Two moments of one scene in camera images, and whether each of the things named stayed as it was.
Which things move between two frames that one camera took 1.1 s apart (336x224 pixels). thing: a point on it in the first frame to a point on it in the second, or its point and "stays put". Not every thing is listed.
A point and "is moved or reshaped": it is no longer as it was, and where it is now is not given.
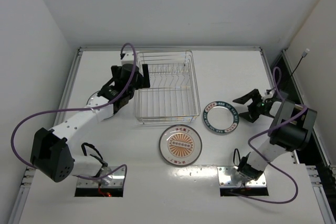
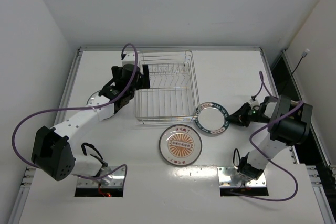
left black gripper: x=139 y=79 stays put
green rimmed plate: x=220 y=117 is moved or reshaped
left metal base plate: x=117 y=181 stays put
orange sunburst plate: x=180 y=145 stays put
